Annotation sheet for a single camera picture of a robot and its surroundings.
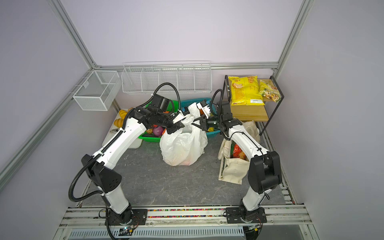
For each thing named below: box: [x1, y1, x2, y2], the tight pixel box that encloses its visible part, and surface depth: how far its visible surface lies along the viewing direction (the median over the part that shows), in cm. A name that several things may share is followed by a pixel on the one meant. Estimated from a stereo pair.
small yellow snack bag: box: [258, 79, 281, 103], surface depth 77 cm
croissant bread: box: [114, 118, 124, 128], surface depth 111 cm
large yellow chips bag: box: [228, 75, 265, 106], surface depth 80 cm
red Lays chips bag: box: [232, 144, 242, 158], surface depth 84 cm
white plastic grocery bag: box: [159, 102, 208, 167], surface depth 80 cm
